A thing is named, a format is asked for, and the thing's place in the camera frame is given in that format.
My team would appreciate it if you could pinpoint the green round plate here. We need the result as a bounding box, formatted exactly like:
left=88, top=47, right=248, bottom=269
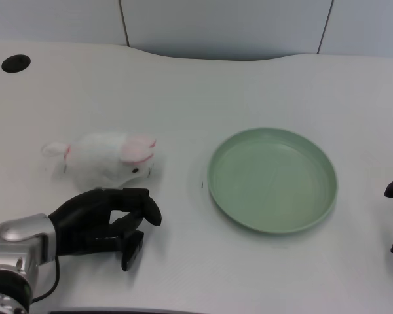
left=207, top=127, right=339, bottom=236

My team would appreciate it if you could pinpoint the white rabbit doll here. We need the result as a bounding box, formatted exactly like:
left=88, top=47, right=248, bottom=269
left=41, top=131, right=157, bottom=190

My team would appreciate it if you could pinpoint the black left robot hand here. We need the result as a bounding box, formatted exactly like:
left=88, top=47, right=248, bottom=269
left=47, top=187, right=162, bottom=272

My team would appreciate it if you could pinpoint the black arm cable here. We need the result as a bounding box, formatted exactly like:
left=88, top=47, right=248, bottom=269
left=29, top=253, right=60, bottom=304

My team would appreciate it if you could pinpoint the black round cable grommet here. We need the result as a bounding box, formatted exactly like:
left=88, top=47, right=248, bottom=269
left=1, top=54, right=31, bottom=74

